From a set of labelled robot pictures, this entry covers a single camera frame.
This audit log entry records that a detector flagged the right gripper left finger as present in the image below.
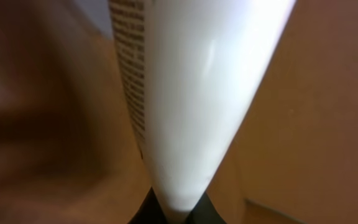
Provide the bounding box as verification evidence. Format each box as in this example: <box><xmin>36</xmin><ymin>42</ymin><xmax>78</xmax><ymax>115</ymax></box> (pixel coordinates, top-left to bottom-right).
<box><xmin>128</xmin><ymin>188</ymin><xmax>167</xmax><ymax>224</ymax></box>

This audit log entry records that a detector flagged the white cream tube gold cap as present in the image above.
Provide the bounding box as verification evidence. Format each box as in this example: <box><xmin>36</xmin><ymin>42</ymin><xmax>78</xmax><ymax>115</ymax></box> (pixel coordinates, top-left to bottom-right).
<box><xmin>109</xmin><ymin>0</ymin><xmax>295</xmax><ymax>223</ymax></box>

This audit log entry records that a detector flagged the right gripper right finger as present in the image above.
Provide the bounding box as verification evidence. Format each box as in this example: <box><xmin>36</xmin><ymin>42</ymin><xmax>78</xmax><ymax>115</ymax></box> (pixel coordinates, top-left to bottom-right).
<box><xmin>186</xmin><ymin>192</ymin><xmax>226</xmax><ymax>224</ymax></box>

